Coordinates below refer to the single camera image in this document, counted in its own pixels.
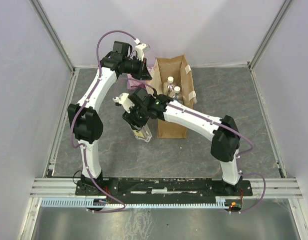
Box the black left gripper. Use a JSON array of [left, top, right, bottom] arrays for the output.
[[122, 55, 152, 81]]

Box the square glass bottle yellow label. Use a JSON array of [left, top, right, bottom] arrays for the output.
[[131, 123, 152, 143]]

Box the beige canvas tote bag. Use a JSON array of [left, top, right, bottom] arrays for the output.
[[145, 54, 197, 140]]

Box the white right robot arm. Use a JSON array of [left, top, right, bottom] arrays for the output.
[[114, 87, 242, 196]]

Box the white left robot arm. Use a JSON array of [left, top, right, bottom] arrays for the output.
[[67, 40, 151, 195]]

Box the pink printed tissue pack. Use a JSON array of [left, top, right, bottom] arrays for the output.
[[127, 67, 153, 90]]

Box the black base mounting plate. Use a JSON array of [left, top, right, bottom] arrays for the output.
[[75, 176, 253, 203]]

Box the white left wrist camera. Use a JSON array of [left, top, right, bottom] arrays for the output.
[[134, 38, 150, 61]]

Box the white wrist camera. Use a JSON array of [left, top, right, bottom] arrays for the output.
[[134, 38, 150, 61], [113, 92, 135, 113]]

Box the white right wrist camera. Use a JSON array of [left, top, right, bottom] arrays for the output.
[[113, 92, 135, 113]]

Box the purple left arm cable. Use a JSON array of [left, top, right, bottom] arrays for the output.
[[68, 29, 140, 213]]

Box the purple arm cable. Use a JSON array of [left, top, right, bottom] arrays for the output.
[[68, 29, 140, 213], [113, 78, 267, 213]]

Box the aluminium frame post left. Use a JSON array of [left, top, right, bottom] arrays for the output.
[[29, 0, 75, 73]]

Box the aluminium frame post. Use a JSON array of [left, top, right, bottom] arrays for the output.
[[248, 0, 293, 71], [29, 0, 75, 73]]

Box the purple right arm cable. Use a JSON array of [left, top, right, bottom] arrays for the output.
[[113, 78, 267, 213]]

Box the light blue cable duct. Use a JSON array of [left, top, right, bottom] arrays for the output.
[[41, 197, 241, 209]]

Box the aluminium frame rail front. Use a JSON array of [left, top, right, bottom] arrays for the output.
[[30, 178, 303, 199]]

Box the aluminium frame post right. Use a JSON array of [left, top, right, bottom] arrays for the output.
[[248, 0, 293, 71]]

